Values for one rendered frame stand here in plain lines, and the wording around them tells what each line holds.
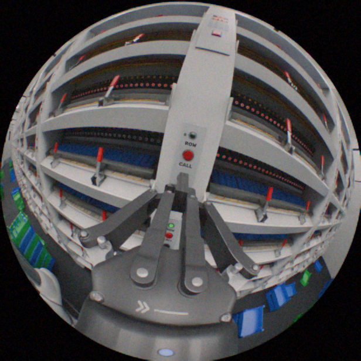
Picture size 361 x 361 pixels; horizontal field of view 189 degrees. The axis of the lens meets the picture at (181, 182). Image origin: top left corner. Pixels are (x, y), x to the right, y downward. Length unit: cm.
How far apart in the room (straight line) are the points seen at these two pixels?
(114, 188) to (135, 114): 17
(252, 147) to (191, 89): 15
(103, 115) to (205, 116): 21
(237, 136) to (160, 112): 14
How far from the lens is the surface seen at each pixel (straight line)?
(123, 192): 29
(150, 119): 23
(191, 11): 70
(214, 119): 22
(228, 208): 32
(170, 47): 31
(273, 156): 28
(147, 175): 31
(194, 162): 21
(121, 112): 26
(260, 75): 32
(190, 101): 22
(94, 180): 34
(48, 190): 75
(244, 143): 24
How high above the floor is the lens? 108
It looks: 22 degrees down
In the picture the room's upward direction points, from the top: 13 degrees clockwise
